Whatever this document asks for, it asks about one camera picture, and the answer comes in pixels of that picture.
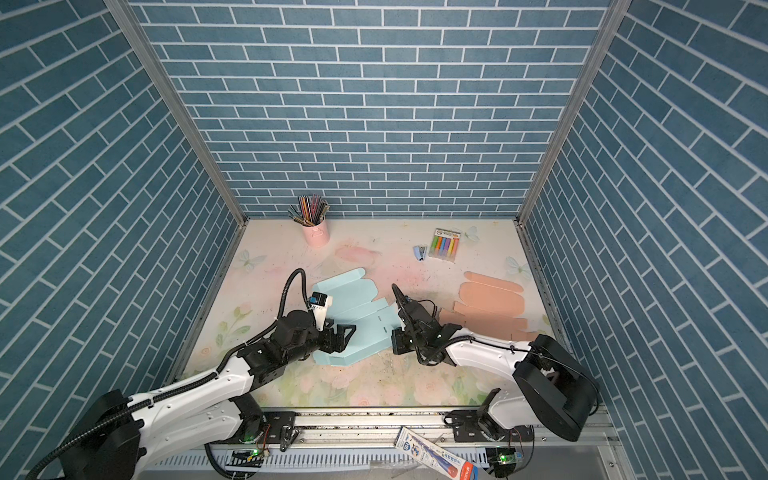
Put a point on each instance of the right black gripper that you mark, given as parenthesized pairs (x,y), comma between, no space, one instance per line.
(397,346)

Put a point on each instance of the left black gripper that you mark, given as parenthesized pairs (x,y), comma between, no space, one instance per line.
(341,343)

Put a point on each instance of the mint green paper box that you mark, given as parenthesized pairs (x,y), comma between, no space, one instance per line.
(354,303)

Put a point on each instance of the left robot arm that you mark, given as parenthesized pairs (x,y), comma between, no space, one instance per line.
(119,435)

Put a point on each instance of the flat pink paper box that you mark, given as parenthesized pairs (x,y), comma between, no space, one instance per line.
(490,307)

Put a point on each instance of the white red toothpaste box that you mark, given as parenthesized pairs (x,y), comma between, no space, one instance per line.
(435,457)

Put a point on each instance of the clear case of markers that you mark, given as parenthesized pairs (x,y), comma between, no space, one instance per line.
(444,245)

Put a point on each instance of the pink pencil cup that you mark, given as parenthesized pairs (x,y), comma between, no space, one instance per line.
(317,236)

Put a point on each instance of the bundle of coloured pencils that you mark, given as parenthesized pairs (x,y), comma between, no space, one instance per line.
(310,210)

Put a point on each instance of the left green circuit board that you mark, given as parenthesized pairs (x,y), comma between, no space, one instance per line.
(250,458)

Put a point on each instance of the green circuit board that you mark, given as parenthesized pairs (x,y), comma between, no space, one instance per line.
(502,461)
(250,458)

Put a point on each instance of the right green circuit board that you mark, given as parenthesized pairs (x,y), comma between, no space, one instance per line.
(502,461)

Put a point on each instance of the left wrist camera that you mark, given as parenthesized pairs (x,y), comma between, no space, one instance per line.
(319,305)

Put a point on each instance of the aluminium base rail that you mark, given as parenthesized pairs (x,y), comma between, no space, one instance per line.
(323,440)

